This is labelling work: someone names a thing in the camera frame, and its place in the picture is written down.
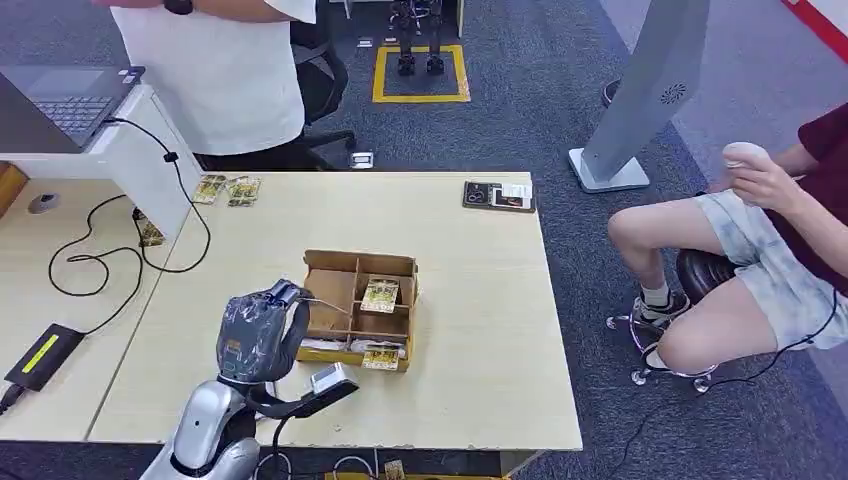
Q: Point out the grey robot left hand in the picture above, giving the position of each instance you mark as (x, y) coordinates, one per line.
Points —
(255, 334)

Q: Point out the person's left hand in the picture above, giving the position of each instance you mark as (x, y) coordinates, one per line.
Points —
(762, 185)
(126, 2)

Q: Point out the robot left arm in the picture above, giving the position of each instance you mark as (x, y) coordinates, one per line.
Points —
(205, 417)

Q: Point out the black wrist watch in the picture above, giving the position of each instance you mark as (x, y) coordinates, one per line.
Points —
(178, 5)

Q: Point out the white card stack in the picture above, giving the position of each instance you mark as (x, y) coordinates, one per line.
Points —
(374, 346)
(322, 344)

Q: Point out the person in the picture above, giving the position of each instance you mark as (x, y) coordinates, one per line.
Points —
(218, 79)
(742, 265)

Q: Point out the wooden card box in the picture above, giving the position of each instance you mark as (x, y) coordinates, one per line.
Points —
(331, 291)

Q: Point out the black stool chrome base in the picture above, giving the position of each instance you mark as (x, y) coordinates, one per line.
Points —
(702, 272)

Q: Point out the grey laptop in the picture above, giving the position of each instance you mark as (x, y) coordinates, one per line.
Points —
(73, 106)

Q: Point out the gold patterned card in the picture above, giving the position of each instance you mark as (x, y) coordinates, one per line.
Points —
(151, 235)
(381, 360)
(395, 470)
(379, 295)
(244, 191)
(209, 189)

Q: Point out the grey kiosk stand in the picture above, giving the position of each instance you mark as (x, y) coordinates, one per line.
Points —
(636, 99)

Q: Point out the white desk riser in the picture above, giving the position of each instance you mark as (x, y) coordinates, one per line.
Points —
(132, 172)

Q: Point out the person's foot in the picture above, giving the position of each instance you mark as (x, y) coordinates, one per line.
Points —
(611, 91)

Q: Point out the small grey floor box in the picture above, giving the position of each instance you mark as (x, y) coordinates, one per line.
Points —
(362, 160)

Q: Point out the black office chair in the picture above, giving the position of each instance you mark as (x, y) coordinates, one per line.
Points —
(324, 79)

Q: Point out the black power adapter yellow label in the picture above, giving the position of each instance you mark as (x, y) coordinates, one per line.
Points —
(43, 356)

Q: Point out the grey round puck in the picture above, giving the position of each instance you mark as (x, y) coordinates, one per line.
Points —
(44, 203)

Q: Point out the brown wooden block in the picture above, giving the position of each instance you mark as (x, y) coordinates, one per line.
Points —
(10, 189)

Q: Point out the white paper slip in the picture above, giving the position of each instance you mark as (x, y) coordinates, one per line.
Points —
(517, 191)

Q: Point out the black flat tray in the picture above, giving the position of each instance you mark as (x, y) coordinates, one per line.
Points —
(480, 197)

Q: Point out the black robot legs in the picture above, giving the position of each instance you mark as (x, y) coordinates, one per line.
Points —
(406, 63)

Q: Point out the white desk leg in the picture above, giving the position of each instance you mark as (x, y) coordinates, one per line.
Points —
(460, 16)

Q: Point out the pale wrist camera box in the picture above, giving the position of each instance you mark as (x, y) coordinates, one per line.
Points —
(328, 379)

